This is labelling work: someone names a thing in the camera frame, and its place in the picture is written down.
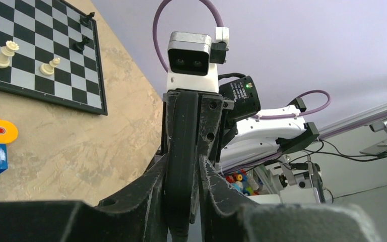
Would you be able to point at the black phone case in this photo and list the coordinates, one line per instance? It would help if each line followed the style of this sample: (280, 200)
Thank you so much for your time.
(182, 116)

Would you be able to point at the black white chessboard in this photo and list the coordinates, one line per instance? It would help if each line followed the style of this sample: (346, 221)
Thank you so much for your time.
(45, 30)

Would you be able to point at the white chess queen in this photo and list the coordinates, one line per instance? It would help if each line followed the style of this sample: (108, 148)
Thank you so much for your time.
(6, 52)

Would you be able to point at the black chess piece far right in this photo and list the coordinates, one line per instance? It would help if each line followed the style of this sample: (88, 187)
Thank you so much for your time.
(85, 20)

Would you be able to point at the white chess pawn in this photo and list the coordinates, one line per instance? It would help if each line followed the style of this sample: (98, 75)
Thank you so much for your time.
(48, 69)

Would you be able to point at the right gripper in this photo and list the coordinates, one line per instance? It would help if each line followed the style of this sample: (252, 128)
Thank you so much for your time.
(215, 126)

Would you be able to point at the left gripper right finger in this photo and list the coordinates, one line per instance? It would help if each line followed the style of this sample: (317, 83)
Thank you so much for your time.
(228, 215)

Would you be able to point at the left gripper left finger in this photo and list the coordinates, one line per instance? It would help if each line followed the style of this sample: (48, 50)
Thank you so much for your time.
(134, 213)

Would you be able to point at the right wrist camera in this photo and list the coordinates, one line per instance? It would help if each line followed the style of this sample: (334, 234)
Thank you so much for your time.
(193, 60)

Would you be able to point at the colourful toy pile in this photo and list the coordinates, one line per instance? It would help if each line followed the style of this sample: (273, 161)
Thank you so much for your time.
(244, 181)

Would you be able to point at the black chess piece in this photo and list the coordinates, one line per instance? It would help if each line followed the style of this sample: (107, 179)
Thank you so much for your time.
(79, 46)
(85, 20)

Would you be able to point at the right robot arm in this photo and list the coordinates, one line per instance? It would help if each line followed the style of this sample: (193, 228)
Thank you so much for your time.
(261, 132)

